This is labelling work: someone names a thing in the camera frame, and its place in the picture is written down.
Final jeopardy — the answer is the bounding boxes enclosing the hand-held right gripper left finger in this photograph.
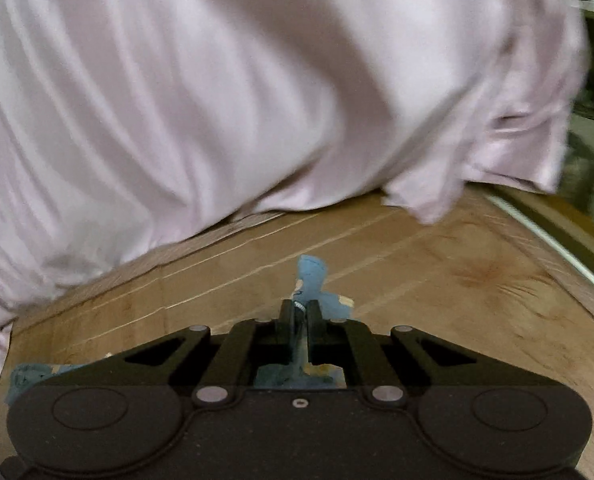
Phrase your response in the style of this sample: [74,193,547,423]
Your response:
[108,300,296,405]

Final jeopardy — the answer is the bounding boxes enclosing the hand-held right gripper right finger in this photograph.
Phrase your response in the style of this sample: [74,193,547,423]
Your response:
[306,300,480,405]

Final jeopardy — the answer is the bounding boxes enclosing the blue printed pants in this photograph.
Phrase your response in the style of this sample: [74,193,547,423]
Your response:
[6,255,356,407]

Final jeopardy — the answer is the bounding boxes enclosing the woven bamboo mat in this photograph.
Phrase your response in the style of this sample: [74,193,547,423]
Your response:
[0,186,594,480]

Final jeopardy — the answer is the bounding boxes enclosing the pale pink satin quilt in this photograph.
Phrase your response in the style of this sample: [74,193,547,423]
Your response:
[0,0,592,389]

